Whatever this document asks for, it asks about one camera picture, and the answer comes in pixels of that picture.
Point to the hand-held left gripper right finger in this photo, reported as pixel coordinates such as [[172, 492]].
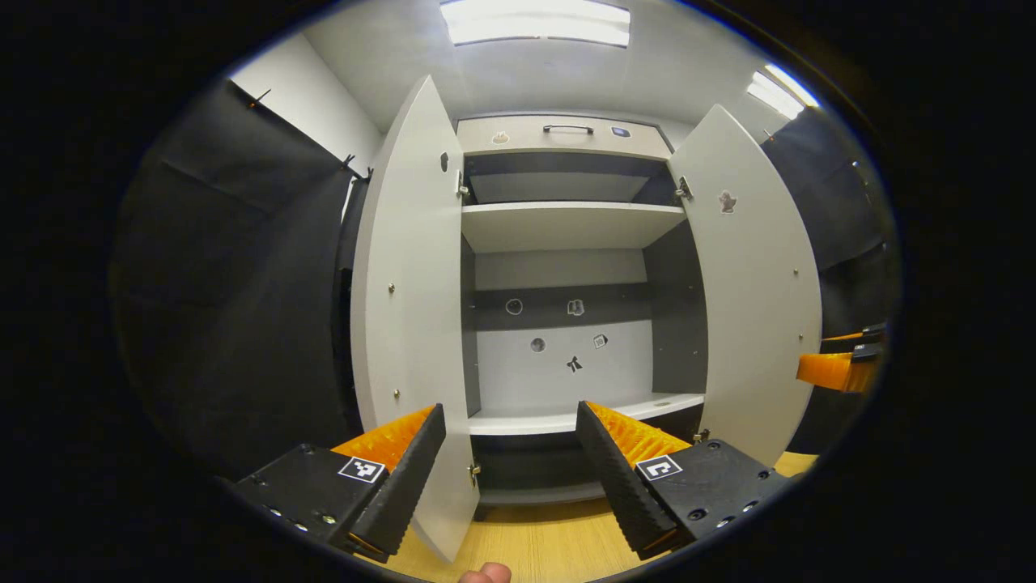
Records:
[[619, 486]]

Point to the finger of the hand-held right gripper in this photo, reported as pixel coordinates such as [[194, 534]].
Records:
[[874, 330], [834, 371]]

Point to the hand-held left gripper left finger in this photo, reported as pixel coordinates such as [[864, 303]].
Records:
[[405, 486]]

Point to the grey shoe cabinet door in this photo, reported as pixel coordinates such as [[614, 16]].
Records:
[[405, 283], [753, 308]]

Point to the grey double-door shoe cabinet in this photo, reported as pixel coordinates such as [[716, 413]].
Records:
[[518, 380]]

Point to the metal door hinge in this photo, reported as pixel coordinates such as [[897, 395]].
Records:
[[702, 436], [474, 471], [685, 189], [462, 186]]

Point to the grey cabinet shelf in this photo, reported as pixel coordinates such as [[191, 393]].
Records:
[[526, 421], [566, 227]]

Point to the grey cabinet drawer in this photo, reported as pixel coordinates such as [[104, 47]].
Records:
[[566, 146]]

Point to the black backdrop cloth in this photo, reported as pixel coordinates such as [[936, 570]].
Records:
[[227, 308]]

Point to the small ceiling light panel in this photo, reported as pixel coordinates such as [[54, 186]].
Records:
[[781, 91]]

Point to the long ceiling light panel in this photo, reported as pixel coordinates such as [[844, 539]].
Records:
[[534, 23]]

